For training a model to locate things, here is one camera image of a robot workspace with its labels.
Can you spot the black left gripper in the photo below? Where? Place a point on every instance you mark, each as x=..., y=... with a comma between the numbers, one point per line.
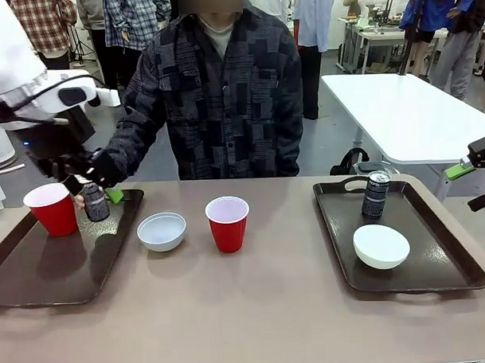
x=58, y=148

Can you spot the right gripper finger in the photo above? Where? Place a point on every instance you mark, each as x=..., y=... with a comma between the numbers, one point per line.
x=484, y=201
x=480, y=147

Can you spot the black drink can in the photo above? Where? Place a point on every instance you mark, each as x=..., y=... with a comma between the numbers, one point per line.
x=97, y=208
x=374, y=202

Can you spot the red plastic party cup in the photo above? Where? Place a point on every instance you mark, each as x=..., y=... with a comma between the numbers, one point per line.
x=54, y=220
x=227, y=234

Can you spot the white bowl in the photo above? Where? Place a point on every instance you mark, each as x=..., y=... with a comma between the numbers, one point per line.
x=382, y=246

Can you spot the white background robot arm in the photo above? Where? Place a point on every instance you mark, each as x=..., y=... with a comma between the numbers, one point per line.
x=367, y=2

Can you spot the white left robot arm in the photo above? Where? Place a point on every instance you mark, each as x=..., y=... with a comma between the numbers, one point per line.
x=7, y=58

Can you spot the person's right forearm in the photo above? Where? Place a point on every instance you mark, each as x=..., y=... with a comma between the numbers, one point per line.
x=129, y=141

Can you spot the person's right hand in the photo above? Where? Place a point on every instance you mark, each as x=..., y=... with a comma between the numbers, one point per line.
x=80, y=202

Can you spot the brown plastic serving tray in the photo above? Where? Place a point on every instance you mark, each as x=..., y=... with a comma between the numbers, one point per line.
x=428, y=262
x=70, y=275

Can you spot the white folding table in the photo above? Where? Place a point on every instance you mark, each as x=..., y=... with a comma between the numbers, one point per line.
x=403, y=116

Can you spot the pale grey bowl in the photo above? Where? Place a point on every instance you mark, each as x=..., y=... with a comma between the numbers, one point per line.
x=164, y=236

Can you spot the bystander in grey trousers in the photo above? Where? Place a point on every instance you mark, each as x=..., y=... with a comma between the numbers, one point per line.
x=457, y=54

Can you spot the black wheeled chair base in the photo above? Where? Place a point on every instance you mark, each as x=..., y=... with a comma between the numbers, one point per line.
x=353, y=161

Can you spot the bystander in black trousers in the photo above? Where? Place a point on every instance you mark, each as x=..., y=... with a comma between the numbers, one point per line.
x=102, y=55

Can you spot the black tripod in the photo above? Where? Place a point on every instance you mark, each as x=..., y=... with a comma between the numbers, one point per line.
x=80, y=44

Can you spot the bystander in blue jacket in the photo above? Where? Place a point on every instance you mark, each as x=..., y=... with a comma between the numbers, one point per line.
x=431, y=7

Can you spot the white background desk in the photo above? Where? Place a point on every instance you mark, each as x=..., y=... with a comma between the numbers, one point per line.
x=381, y=37

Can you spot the person in patchwork shirt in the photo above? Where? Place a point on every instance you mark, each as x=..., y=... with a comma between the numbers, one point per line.
x=232, y=110

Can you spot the bystander in red plaid shirt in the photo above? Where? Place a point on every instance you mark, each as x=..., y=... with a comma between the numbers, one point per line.
x=45, y=21

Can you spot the bystander in blue plaid shirt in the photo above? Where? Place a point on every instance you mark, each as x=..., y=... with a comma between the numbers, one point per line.
x=133, y=18

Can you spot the bystander in light blue shirt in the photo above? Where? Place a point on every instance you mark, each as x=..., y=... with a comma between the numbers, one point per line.
x=314, y=19

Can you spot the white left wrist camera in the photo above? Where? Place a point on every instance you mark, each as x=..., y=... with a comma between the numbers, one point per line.
x=109, y=97

